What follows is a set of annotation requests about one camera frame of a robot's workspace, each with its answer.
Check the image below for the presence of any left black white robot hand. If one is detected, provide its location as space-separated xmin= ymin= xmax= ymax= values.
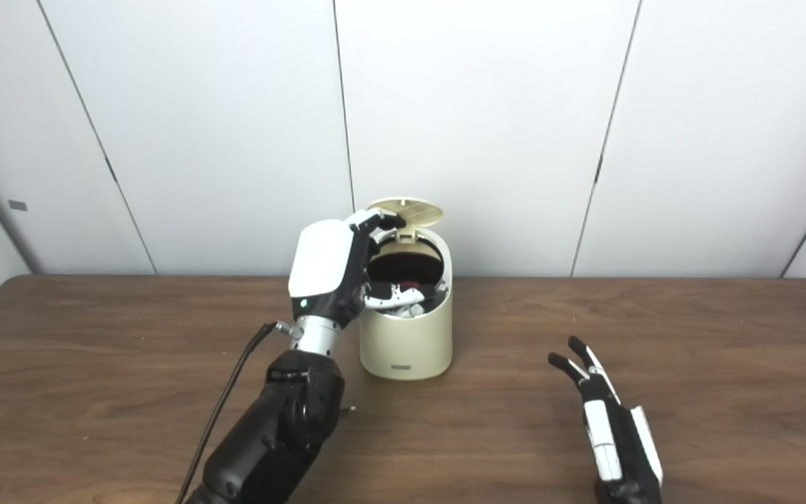
xmin=288 ymin=208 xmax=426 ymax=330

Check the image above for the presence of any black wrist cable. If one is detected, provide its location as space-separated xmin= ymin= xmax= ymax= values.
xmin=174 ymin=321 xmax=299 ymax=504

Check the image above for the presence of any cream round bin lid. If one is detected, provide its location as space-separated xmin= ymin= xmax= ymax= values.
xmin=365 ymin=197 xmax=446 ymax=244

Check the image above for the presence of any cream-colored bin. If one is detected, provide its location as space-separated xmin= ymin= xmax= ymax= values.
xmin=359 ymin=227 xmax=454 ymax=381

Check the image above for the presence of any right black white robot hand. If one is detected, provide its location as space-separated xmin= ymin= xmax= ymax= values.
xmin=548 ymin=336 xmax=664 ymax=504

